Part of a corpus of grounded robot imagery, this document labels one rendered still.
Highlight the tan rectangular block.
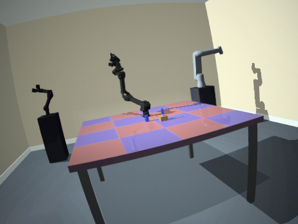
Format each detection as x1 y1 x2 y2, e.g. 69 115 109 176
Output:
159 115 168 122

